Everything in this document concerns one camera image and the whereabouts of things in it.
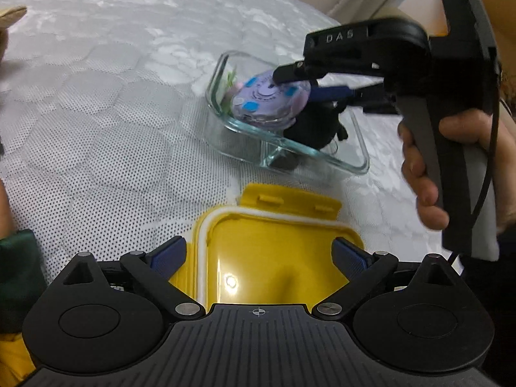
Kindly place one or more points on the person's right hand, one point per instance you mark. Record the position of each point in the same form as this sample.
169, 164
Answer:
419, 177

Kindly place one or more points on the green leafy item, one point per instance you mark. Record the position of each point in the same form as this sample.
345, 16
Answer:
228, 88

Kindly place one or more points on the clear glass container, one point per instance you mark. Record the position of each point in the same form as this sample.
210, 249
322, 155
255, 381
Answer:
278, 147

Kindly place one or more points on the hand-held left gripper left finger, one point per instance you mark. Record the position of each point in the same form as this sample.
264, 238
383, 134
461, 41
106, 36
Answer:
169, 254

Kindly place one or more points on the yellow container lid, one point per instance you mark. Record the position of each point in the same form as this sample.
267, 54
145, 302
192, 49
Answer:
258, 250

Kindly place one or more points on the beige object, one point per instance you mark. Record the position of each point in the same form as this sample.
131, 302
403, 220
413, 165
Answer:
12, 16

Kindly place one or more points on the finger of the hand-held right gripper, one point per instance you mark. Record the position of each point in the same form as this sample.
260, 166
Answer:
291, 71
328, 93

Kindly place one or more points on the yellow cloth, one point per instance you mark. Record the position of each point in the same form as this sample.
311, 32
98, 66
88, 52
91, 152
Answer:
14, 358

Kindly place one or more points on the green clothing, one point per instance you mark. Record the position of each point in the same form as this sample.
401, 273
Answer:
20, 274

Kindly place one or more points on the black object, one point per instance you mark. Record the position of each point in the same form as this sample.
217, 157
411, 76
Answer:
314, 129

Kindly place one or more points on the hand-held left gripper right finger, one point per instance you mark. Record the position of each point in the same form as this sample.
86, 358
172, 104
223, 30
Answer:
349, 256

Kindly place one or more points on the purple round toy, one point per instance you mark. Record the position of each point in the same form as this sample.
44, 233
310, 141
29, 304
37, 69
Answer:
264, 98

